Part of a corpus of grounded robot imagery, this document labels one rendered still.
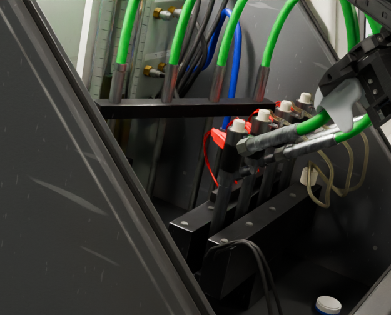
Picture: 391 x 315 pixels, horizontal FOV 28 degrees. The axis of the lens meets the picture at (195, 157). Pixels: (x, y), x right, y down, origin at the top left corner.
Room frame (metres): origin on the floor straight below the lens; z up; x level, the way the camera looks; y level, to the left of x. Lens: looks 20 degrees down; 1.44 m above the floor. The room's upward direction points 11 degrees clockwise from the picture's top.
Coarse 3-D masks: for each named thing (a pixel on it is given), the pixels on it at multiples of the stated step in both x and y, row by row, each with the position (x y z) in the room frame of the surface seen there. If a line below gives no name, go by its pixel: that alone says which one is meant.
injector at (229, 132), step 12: (228, 132) 1.00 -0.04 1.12; (240, 132) 0.99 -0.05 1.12; (228, 144) 0.99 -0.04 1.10; (228, 156) 0.99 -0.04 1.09; (240, 156) 0.99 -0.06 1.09; (228, 168) 0.99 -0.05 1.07; (240, 168) 0.99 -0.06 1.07; (252, 168) 0.99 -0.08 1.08; (228, 180) 1.00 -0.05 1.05; (228, 192) 1.00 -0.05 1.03; (216, 204) 1.00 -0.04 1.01; (216, 216) 1.00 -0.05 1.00; (216, 228) 0.99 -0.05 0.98
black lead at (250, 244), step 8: (240, 240) 0.89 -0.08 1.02; (216, 248) 0.92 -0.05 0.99; (224, 248) 0.91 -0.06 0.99; (256, 248) 0.87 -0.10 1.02; (208, 256) 0.95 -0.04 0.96; (216, 256) 0.94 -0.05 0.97; (256, 256) 0.86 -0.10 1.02; (264, 256) 0.87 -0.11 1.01; (264, 264) 0.86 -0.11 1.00; (264, 272) 0.85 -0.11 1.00; (264, 280) 0.85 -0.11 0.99; (272, 280) 0.86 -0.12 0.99; (264, 288) 0.84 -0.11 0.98; (272, 288) 0.86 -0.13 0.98; (280, 312) 0.85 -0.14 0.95
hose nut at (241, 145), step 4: (240, 140) 0.93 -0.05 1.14; (244, 140) 0.92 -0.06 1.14; (236, 144) 0.92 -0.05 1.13; (240, 144) 0.91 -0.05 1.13; (244, 144) 0.91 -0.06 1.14; (240, 148) 0.91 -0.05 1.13; (244, 148) 0.91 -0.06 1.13; (240, 152) 0.91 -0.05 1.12; (244, 152) 0.91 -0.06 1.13; (248, 152) 0.91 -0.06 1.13; (252, 152) 0.91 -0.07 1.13; (244, 156) 0.92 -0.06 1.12
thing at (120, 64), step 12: (132, 0) 1.08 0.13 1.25; (132, 12) 1.08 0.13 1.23; (348, 12) 0.85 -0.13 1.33; (132, 24) 1.09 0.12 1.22; (348, 24) 0.84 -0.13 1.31; (348, 36) 0.84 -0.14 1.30; (120, 48) 1.08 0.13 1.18; (348, 48) 0.84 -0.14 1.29; (120, 60) 1.08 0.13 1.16; (312, 120) 0.86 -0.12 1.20; (324, 120) 0.85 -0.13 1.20; (300, 132) 0.86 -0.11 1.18
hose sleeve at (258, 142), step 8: (280, 128) 0.89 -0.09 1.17; (288, 128) 0.87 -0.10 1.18; (296, 128) 0.87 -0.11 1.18; (256, 136) 0.91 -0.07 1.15; (264, 136) 0.89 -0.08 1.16; (272, 136) 0.89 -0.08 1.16; (280, 136) 0.88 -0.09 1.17; (288, 136) 0.87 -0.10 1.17; (296, 136) 0.87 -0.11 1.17; (248, 144) 0.91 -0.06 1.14; (256, 144) 0.90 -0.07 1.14; (264, 144) 0.89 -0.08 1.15; (272, 144) 0.89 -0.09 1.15
